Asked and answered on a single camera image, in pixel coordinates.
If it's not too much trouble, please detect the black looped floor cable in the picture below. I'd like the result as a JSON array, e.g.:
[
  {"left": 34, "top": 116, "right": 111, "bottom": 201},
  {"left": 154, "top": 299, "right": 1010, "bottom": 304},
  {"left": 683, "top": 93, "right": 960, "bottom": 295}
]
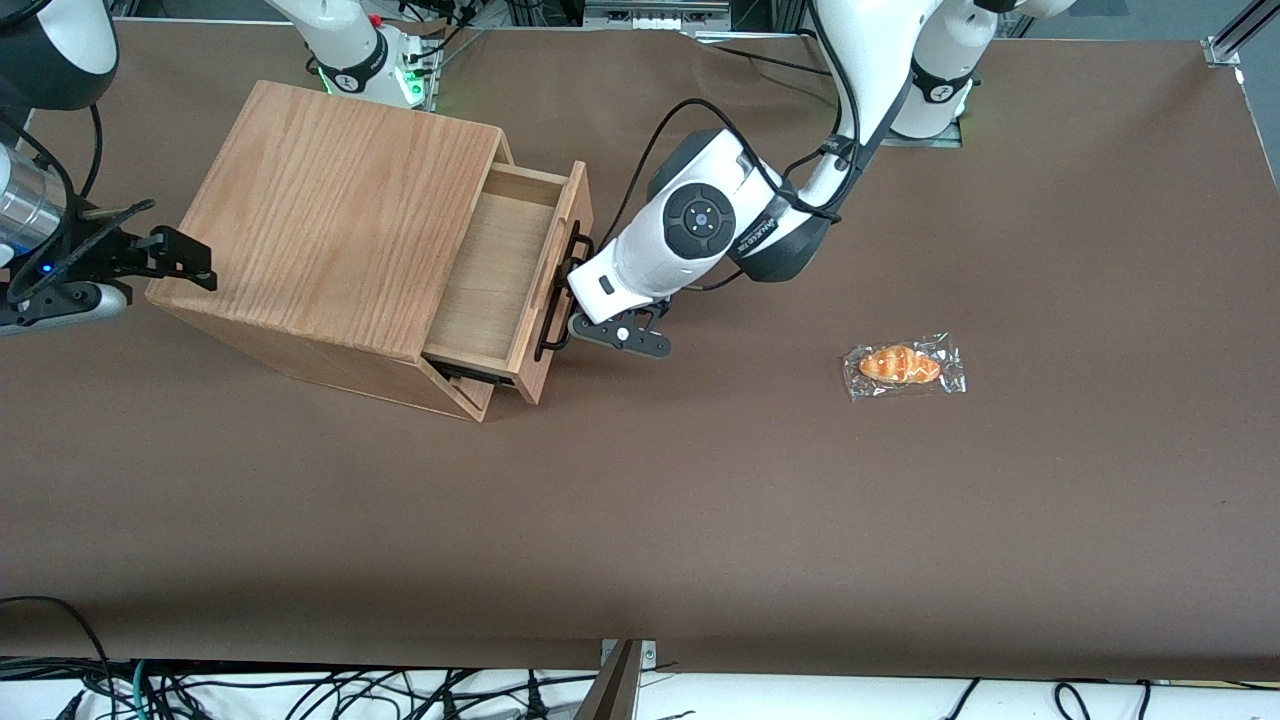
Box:
[{"left": 0, "top": 596, "right": 113, "bottom": 720}]

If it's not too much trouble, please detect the black metal drawer handle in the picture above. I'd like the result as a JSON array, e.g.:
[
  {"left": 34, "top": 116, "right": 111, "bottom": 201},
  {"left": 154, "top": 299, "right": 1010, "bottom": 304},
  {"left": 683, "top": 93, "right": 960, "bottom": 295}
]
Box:
[{"left": 535, "top": 225, "right": 597, "bottom": 363}]

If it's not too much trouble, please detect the bread roll in clear wrapper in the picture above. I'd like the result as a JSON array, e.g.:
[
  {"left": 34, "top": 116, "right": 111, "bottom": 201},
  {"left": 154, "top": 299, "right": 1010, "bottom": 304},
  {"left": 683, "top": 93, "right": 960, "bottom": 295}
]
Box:
[{"left": 842, "top": 332, "right": 968, "bottom": 403}]

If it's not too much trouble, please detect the light wooden cabinet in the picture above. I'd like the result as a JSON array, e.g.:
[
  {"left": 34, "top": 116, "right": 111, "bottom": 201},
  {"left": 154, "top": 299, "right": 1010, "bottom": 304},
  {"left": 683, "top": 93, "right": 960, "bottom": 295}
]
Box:
[{"left": 145, "top": 80, "right": 516, "bottom": 423}]

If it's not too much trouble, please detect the wrist camera grey black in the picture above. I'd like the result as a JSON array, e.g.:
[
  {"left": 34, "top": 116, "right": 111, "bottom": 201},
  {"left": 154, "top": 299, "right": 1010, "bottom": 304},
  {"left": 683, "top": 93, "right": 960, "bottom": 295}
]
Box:
[
  {"left": 0, "top": 283, "right": 131, "bottom": 335},
  {"left": 568, "top": 310, "right": 673, "bottom": 359}
]

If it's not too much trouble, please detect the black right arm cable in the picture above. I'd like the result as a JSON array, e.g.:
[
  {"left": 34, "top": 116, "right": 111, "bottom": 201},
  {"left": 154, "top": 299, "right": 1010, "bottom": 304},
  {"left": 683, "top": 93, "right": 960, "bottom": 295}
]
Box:
[{"left": 0, "top": 100, "right": 104, "bottom": 291}]

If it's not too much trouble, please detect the thin black table cable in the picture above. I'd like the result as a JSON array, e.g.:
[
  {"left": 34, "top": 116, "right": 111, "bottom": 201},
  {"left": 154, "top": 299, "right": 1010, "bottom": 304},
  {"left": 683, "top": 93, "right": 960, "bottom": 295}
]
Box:
[{"left": 713, "top": 45, "right": 833, "bottom": 77}]

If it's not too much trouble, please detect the dark brown mount bar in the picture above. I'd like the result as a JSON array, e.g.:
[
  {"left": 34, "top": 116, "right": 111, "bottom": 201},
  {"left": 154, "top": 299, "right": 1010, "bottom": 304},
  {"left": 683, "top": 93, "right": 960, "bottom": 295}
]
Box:
[{"left": 573, "top": 640, "right": 643, "bottom": 720}]

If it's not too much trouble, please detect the right wrist camera grey black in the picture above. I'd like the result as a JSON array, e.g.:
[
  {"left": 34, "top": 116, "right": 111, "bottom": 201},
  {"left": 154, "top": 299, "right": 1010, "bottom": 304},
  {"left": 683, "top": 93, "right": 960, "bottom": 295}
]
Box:
[{"left": 0, "top": 283, "right": 131, "bottom": 335}]

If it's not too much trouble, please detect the left wrist camera grey black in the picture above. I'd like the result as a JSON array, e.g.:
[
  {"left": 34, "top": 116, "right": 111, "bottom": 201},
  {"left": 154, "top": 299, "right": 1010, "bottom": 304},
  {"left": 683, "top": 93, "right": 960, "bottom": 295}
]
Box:
[{"left": 568, "top": 310, "right": 673, "bottom": 359}]

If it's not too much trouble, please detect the light wooden drawer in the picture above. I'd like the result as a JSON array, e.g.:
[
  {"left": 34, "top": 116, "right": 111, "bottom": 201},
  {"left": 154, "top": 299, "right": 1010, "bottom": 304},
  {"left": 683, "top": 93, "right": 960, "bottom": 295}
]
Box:
[{"left": 422, "top": 160, "right": 594, "bottom": 406}]

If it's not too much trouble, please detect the aluminium profile rail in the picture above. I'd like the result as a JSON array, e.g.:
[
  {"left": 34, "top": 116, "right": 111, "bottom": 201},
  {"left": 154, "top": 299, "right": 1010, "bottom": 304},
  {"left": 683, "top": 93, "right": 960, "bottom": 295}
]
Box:
[{"left": 1205, "top": 0, "right": 1266, "bottom": 67}]

